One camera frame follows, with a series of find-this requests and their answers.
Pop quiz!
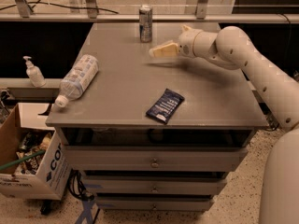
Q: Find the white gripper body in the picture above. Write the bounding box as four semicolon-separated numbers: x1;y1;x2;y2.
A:
178;29;201;58

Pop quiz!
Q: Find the redbull can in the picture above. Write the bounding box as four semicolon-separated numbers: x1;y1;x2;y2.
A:
139;4;152;43

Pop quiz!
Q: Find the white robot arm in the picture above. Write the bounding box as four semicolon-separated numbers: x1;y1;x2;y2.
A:
149;25;299;224

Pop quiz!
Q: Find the blue rxbar wrapper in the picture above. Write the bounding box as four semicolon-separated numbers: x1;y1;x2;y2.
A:
146;89;185;124

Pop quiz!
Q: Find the clear plastic water bottle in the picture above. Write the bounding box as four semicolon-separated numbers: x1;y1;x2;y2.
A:
55;54;99;107

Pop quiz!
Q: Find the white pump sanitizer bottle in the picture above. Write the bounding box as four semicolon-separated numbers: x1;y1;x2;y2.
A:
23;56;46;87

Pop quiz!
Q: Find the cardboard box with snacks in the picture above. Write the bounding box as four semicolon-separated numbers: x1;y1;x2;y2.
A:
0;103;70;200

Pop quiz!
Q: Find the green rod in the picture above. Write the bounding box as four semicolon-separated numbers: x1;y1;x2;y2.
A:
0;149;46;171

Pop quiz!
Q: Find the metal railing frame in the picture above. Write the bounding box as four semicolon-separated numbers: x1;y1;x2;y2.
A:
0;0;299;24

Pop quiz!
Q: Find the black floor cable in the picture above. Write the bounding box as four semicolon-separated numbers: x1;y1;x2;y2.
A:
0;0;120;15

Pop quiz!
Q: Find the black cable bundle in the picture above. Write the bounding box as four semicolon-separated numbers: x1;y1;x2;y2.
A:
67;169;95;202

